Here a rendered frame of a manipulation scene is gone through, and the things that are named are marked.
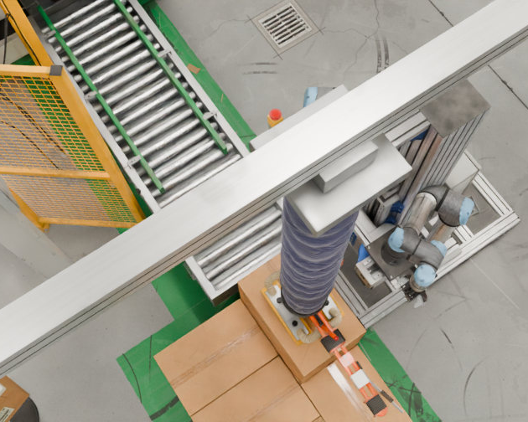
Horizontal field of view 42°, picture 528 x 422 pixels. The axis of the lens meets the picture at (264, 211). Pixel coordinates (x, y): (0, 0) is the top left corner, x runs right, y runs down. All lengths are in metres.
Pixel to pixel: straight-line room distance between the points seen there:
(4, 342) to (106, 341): 3.13
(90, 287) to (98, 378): 3.14
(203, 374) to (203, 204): 2.52
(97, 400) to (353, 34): 3.21
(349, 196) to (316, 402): 2.35
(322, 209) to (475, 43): 0.54
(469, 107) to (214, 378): 2.07
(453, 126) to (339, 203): 1.19
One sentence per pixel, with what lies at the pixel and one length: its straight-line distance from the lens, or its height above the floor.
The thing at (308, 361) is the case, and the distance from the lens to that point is 3.55.
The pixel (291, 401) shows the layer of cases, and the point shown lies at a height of 0.54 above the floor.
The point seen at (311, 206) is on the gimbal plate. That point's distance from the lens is 1.69.
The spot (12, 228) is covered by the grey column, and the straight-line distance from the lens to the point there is 3.60.
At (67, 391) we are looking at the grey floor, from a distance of 4.67.
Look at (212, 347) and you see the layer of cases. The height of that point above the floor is 0.54.
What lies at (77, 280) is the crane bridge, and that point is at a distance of 1.51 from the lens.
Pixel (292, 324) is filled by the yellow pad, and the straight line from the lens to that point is 3.41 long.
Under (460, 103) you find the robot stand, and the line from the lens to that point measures 2.86.
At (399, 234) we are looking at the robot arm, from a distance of 2.78.
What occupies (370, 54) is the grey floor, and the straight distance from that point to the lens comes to 5.34.
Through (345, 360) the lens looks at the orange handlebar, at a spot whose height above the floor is 1.20.
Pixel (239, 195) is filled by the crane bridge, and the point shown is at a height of 3.05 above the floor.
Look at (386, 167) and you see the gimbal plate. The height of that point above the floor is 2.87.
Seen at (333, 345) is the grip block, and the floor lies 1.20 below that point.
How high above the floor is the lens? 4.46
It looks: 70 degrees down
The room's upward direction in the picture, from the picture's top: 3 degrees counter-clockwise
